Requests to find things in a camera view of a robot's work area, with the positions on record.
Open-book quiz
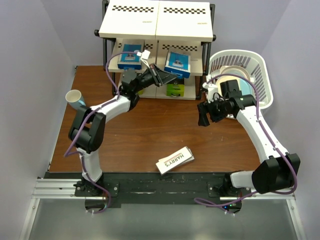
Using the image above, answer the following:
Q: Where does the black green razor package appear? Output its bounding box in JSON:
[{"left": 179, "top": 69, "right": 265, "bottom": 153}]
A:
[{"left": 166, "top": 78, "right": 185, "bottom": 97}]

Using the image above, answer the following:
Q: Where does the aluminium rail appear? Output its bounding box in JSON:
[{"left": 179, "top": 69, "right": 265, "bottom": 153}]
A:
[{"left": 20, "top": 172, "right": 307, "bottom": 240}]

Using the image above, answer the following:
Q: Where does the beige and blue plate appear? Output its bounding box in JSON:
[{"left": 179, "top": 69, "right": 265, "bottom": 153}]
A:
[{"left": 216, "top": 65, "right": 252, "bottom": 96}]

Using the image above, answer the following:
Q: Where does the blue razor package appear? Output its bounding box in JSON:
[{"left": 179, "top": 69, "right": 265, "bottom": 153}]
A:
[{"left": 164, "top": 51, "right": 191, "bottom": 79}]

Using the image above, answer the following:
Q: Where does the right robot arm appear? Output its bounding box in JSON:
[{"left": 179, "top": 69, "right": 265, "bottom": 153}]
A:
[{"left": 197, "top": 79, "right": 301, "bottom": 197}]

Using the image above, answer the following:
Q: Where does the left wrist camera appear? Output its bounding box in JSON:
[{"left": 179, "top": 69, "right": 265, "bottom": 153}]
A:
[{"left": 136, "top": 49, "right": 151, "bottom": 69}]

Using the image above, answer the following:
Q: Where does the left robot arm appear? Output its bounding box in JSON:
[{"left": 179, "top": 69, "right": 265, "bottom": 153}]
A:
[{"left": 68, "top": 64, "right": 178, "bottom": 197}]

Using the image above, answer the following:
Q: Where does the blue booklet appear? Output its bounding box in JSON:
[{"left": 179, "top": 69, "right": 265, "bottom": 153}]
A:
[{"left": 117, "top": 39, "right": 145, "bottom": 70}]

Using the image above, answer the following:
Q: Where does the white three-tier shelf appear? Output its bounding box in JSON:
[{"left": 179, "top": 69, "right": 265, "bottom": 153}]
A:
[{"left": 94, "top": 0, "right": 216, "bottom": 100}]

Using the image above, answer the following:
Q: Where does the blue ceramic mug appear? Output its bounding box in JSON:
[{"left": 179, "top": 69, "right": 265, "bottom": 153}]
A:
[{"left": 65, "top": 89, "right": 86, "bottom": 110}]

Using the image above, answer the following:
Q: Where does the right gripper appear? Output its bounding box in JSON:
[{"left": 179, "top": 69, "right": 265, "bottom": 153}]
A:
[{"left": 197, "top": 95, "right": 232, "bottom": 127}]

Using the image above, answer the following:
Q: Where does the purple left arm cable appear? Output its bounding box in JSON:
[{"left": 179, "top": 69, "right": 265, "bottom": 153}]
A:
[{"left": 63, "top": 50, "right": 145, "bottom": 214}]

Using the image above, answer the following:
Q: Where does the white Harry's razor box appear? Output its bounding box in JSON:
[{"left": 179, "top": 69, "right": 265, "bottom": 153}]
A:
[{"left": 156, "top": 146, "right": 195, "bottom": 175}]

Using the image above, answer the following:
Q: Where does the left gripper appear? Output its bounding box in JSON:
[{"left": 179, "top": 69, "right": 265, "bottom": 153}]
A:
[{"left": 133, "top": 63, "right": 177, "bottom": 93}]

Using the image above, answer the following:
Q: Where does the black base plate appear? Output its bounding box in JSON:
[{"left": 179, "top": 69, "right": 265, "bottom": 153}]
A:
[{"left": 43, "top": 170, "right": 282, "bottom": 213}]

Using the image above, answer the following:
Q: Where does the white plastic basket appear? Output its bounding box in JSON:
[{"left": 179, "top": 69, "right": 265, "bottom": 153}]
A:
[{"left": 206, "top": 49, "right": 274, "bottom": 112}]

